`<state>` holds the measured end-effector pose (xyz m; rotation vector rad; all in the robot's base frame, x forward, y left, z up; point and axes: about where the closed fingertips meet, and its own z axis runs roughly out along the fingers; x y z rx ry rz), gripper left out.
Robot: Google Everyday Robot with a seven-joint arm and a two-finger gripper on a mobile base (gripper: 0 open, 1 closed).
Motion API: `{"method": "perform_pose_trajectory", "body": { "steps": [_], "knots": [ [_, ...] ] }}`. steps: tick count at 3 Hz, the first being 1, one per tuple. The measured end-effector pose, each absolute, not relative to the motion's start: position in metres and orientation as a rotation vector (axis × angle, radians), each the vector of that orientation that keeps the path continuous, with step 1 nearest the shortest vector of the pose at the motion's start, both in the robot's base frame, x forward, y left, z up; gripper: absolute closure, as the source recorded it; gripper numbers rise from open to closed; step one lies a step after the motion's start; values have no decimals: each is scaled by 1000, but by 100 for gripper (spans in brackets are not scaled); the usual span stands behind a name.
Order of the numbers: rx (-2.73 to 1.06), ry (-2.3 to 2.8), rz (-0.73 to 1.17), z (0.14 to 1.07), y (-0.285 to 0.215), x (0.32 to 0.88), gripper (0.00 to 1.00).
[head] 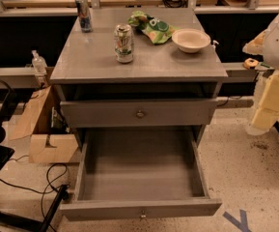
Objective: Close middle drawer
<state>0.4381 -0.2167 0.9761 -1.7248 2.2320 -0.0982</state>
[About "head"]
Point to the padded gripper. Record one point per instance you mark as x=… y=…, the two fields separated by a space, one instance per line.
x=267 y=110

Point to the grey drawer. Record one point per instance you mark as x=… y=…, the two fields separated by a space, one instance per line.
x=140 y=173
x=138 y=113

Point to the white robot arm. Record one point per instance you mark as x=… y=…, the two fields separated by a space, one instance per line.
x=267 y=45

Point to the grey top drawer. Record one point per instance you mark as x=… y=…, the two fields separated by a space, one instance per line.
x=138 y=113

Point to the grey wooden drawer cabinet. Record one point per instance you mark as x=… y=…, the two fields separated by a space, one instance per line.
x=87 y=69

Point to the small white pump bottle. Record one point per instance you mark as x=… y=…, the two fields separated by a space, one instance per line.
x=215 y=44

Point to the white bowl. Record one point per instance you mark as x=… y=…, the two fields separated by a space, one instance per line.
x=190 y=40

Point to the green chip bag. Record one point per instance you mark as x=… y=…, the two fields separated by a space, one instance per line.
x=158 y=31

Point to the green white soda can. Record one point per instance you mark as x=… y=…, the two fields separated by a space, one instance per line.
x=123 y=43

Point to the blue silver drink can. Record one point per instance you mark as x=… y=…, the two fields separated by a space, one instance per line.
x=84 y=16

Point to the open cardboard box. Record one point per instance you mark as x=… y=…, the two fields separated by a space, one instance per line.
x=47 y=145

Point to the clear plastic bottle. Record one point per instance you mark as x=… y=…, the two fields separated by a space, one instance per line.
x=38 y=63

